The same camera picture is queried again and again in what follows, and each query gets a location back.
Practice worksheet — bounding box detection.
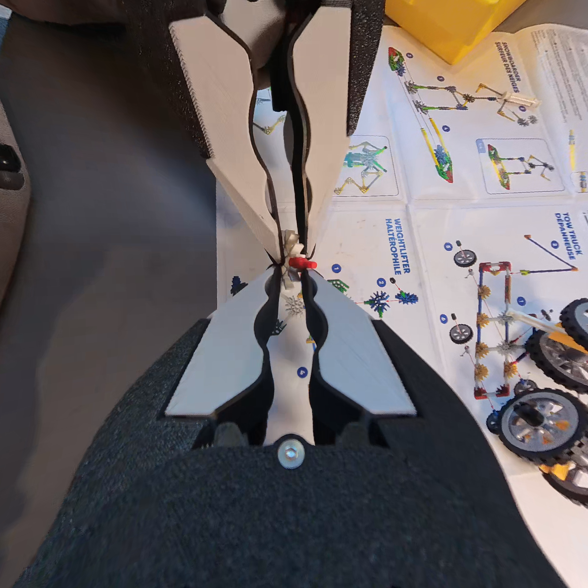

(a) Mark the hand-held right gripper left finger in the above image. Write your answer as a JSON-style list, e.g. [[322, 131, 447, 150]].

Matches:
[[164, 266, 283, 419]]

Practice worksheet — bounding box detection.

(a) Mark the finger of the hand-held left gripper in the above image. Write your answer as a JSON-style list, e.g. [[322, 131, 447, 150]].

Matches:
[[168, 13, 284, 266], [287, 0, 353, 259]]

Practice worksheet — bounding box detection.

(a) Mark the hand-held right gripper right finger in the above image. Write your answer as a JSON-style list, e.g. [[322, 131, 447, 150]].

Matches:
[[301, 269, 418, 419]]

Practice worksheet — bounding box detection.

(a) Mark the white snowflake connector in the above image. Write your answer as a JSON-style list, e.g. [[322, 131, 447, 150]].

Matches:
[[279, 229, 307, 291]]

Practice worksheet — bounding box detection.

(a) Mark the yellow plastic parts bin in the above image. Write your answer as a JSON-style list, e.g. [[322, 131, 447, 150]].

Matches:
[[385, 0, 528, 66]]

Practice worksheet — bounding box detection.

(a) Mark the toy wheel pair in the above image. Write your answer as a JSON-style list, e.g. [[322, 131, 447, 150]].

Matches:
[[505, 298, 588, 394], [486, 388, 588, 509]]

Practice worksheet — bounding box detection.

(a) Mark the white printed instruction sheet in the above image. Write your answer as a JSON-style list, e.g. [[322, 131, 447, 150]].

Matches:
[[216, 23, 588, 588]]

